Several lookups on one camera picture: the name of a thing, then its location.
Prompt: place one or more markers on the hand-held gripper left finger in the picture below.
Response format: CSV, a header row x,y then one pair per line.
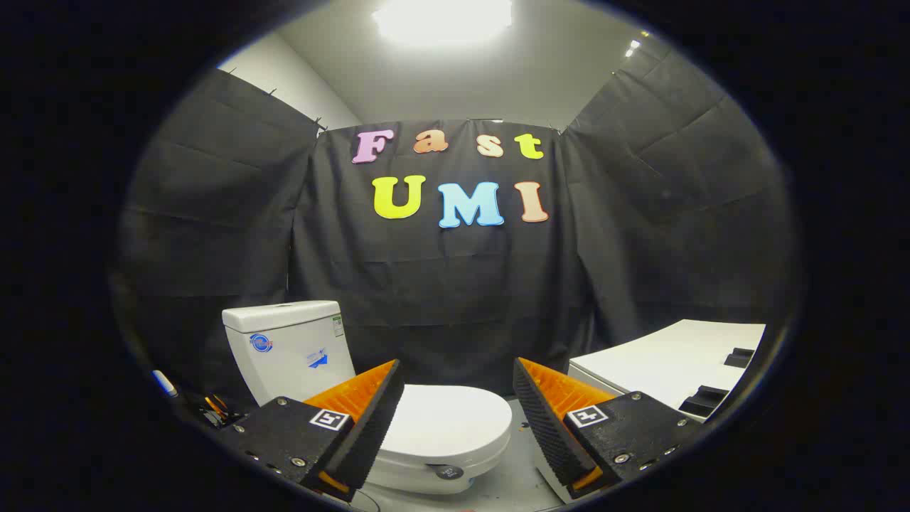
x,y
370,427

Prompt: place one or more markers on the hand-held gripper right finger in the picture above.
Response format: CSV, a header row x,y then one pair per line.
x,y
544,427

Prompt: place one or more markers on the white toilet lid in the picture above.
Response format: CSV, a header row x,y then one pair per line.
x,y
448,427

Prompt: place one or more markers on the white toilet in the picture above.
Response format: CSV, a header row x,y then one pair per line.
x,y
284,355

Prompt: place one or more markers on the grey drawer cabinet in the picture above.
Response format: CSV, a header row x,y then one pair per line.
x,y
661,363

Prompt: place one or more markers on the orange black tool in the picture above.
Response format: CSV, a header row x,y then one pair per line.
x,y
215,407

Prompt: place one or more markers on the small black block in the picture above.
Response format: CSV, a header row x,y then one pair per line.
x,y
704,400
741,357

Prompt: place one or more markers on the black backdrop cloth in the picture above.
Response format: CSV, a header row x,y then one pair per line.
x,y
455,284

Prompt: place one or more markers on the small ceiling light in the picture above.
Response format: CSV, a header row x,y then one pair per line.
x,y
632,48

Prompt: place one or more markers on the large ceiling light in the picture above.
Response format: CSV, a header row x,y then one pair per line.
x,y
441,20

